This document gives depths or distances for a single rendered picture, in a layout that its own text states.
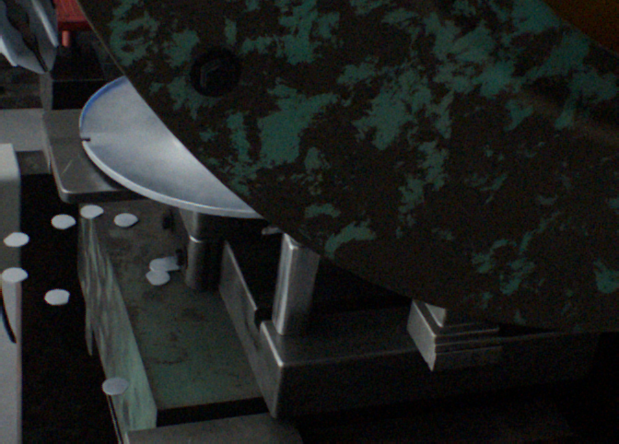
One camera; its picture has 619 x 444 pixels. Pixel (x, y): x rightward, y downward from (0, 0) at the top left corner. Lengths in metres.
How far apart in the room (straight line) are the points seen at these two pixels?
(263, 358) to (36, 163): 0.45
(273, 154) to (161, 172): 0.50
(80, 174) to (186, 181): 0.09
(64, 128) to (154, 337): 0.20
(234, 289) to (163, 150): 0.14
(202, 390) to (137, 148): 0.22
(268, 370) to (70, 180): 0.23
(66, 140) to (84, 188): 0.08
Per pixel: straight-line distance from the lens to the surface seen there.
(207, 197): 1.01
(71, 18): 1.36
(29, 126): 2.68
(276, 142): 0.55
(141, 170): 1.04
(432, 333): 0.99
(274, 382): 1.00
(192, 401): 1.03
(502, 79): 0.58
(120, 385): 1.04
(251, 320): 1.05
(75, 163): 1.06
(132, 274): 1.16
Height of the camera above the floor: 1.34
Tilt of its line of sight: 33 degrees down
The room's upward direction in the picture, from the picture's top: 9 degrees clockwise
